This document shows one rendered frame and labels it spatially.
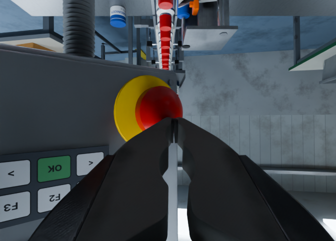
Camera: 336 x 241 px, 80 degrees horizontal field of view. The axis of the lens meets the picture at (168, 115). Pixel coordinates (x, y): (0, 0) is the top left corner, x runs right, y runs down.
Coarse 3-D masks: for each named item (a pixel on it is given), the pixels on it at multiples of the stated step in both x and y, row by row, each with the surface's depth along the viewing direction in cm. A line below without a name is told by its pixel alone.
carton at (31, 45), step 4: (16, 44) 150; (20, 44) 149; (24, 44) 148; (28, 44) 147; (32, 44) 146; (36, 44) 149; (36, 48) 149; (40, 48) 152; (44, 48) 156; (48, 48) 159
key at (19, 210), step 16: (0, 160) 11; (16, 160) 11; (32, 160) 12; (48, 160) 12; (64, 160) 13; (80, 160) 13; (96, 160) 14; (0, 176) 11; (16, 176) 11; (32, 176) 12; (48, 176) 12; (64, 176) 13; (80, 176) 13; (0, 192) 11; (16, 192) 11; (32, 192) 12; (48, 192) 12; (64, 192) 12; (0, 208) 11; (16, 208) 11; (32, 208) 12; (48, 208) 12; (0, 224) 11; (16, 224) 11
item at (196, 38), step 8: (192, 32) 44; (200, 32) 44; (208, 32) 44; (216, 32) 44; (224, 32) 44; (232, 32) 44; (184, 40) 49; (192, 40) 49; (200, 40) 49; (208, 40) 49; (216, 40) 49; (224, 40) 49; (184, 48) 55; (192, 48) 55; (200, 48) 55; (208, 48) 55; (216, 48) 55
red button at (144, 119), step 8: (152, 88) 14; (160, 88) 14; (168, 88) 15; (144, 96) 14; (152, 96) 14; (160, 96) 14; (168, 96) 14; (176, 96) 15; (136, 104) 14; (144, 104) 14; (152, 104) 14; (160, 104) 14; (168, 104) 14; (176, 104) 15; (136, 112) 14; (144, 112) 14; (152, 112) 14; (160, 112) 14; (168, 112) 14; (176, 112) 15; (136, 120) 14; (144, 120) 14; (152, 120) 14; (144, 128) 14
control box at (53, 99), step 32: (0, 64) 11; (32, 64) 12; (64, 64) 13; (96, 64) 14; (128, 64) 16; (0, 96) 11; (32, 96) 12; (64, 96) 13; (96, 96) 14; (128, 96) 15; (0, 128) 11; (32, 128) 12; (64, 128) 13; (96, 128) 14; (128, 128) 15; (32, 224) 12
